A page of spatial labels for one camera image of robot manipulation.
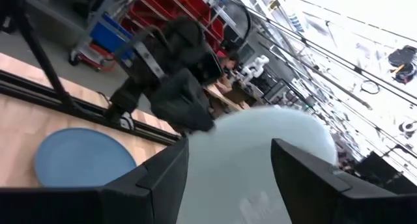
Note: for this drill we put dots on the blue storage bin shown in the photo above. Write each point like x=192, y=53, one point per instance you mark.
x=107, y=38

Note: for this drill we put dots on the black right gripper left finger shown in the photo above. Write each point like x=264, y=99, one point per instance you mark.
x=130, y=201

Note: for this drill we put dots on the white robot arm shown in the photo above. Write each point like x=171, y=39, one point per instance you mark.
x=255, y=67

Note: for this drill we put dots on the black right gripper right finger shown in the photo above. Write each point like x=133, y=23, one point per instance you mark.
x=325, y=198

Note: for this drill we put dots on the large light blue plate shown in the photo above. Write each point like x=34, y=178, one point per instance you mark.
x=234, y=159

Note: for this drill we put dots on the metal shelf with red bins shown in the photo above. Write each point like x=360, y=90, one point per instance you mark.
x=153, y=2

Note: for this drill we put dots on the wooden desk grey legs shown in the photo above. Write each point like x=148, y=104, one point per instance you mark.
x=221, y=100

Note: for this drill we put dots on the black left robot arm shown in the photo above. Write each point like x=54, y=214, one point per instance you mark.
x=176, y=38

